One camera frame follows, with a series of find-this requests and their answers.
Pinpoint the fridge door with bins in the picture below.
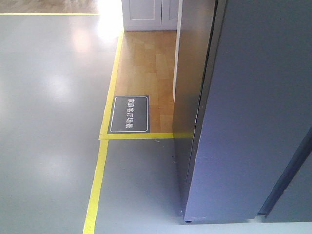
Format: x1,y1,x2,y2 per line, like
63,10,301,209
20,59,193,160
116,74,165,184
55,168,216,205
183,0,312,223

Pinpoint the dark grey fridge unit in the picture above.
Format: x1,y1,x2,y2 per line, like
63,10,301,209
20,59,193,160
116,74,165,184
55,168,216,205
258,129,312,222

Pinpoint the grey floor sign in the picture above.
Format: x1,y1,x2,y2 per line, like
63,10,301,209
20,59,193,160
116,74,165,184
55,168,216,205
108,95,150,134

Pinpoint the white panelled cabinet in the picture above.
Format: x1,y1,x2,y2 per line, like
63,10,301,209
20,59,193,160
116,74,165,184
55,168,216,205
122,0,179,31

